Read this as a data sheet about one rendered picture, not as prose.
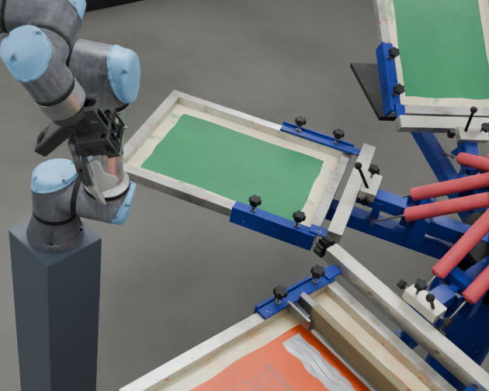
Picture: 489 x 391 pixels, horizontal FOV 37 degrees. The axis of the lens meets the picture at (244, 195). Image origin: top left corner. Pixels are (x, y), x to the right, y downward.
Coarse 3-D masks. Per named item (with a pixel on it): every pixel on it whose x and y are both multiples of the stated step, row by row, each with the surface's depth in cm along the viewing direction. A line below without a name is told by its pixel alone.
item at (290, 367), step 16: (288, 336) 216; (304, 336) 217; (256, 352) 209; (272, 352) 210; (288, 352) 211; (320, 352) 213; (240, 368) 204; (256, 368) 205; (288, 368) 207; (304, 368) 208; (336, 368) 210; (208, 384) 199; (224, 384) 199; (304, 384) 204; (320, 384) 204
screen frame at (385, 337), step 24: (336, 288) 229; (288, 312) 222; (360, 312) 223; (216, 336) 207; (240, 336) 210; (384, 336) 217; (192, 360) 200; (408, 360) 212; (144, 384) 191; (432, 384) 207
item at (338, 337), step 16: (320, 320) 211; (336, 320) 210; (336, 336) 208; (352, 336) 206; (352, 352) 204; (368, 352) 202; (368, 368) 201; (384, 368) 199; (384, 384) 198; (400, 384) 196
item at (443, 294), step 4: (440, 284) 231; (436, 288) 229; (440, 288) 229; (444, 288) 229; (448, 288) 230; (428, 292) 227; (432, 292) 227; (436, 292) 227; (440, 292) 228; (444, 292) 228; (448, 292) 228; (452, 292) 228; (436, 296) 226; (440, 296) 226; (444, 296) 226; (448, 296) 227; (452, 296) 227; (440, 300) 225; (444, 300) 225; (448, 300) 226; (452, 300) 229; (444, 304) 225; (448, 304) 228; (412, 308) 221
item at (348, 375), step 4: (344, 372) 209; (348, 372) 209; (392, 372) 211; (344, 376) 208; (348, 376) 208; (352, 376) 208; (352, 380) 207; (356, 380) 207; (352, 384) 206; (356, 384) 206; (360, 384) 207; (404, 384) 209; (324, 388) 204; (356, 388) 205; (360, 388) 206; (364, 388) 206
